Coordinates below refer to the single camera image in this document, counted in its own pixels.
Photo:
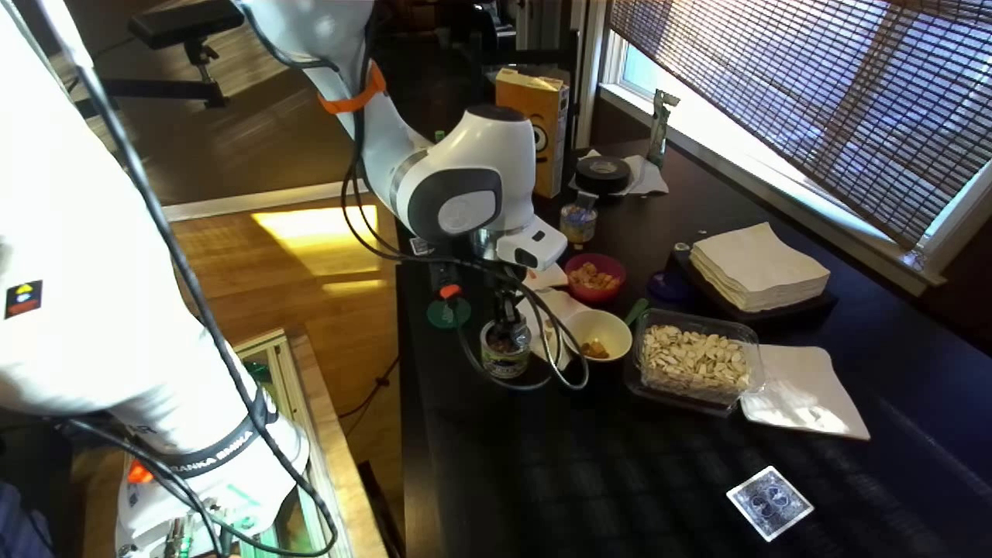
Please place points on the snack pieces in white bowl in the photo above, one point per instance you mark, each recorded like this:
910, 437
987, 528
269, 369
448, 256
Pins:
596, 350

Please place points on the wooden robot mount table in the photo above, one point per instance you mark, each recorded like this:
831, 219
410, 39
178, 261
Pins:
335, 435

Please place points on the green plastic lid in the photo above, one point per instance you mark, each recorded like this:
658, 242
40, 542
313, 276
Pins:
448, 318

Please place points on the white napkin with gummy worms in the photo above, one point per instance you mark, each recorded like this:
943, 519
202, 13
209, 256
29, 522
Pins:
545, 276

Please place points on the stack of white napkins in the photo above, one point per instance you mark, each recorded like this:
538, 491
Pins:
759, 267

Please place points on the white bowl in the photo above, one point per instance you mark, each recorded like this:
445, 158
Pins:
607, 330

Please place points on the green plastic stick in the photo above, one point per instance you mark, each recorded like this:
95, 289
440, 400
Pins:
637, 311

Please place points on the blue playing card box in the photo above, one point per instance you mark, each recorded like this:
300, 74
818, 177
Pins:
769, 505

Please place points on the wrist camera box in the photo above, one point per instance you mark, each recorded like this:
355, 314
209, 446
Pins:
538, 247

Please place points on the brown bamboo window blind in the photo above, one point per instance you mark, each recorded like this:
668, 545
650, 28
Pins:
826, 103

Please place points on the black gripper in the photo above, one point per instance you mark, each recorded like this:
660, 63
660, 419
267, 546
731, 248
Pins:
480, 279

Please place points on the red bowl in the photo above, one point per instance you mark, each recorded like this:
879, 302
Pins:
589, 296

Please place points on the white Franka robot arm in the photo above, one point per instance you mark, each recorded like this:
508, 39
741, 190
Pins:
95, 259

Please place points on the purple lid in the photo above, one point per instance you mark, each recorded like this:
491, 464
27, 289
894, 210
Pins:
671, 289

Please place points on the small glass jar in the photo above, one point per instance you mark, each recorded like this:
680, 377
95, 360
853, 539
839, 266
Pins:
576, 221

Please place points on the white popcorn pile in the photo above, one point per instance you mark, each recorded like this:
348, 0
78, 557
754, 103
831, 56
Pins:
693, 360

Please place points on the yellow green snack can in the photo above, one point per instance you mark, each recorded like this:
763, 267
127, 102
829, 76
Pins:
504, 363

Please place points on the clear plastic popcorn container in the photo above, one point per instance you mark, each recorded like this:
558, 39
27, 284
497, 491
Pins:
646, 399

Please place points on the orange cereal box with face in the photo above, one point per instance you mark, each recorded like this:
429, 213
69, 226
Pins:
545, 103

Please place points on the black camera stand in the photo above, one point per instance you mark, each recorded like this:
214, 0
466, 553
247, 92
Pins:
188, 20

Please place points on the orange snacks in red bowl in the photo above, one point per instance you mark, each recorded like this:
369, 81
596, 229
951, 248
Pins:
592, 276

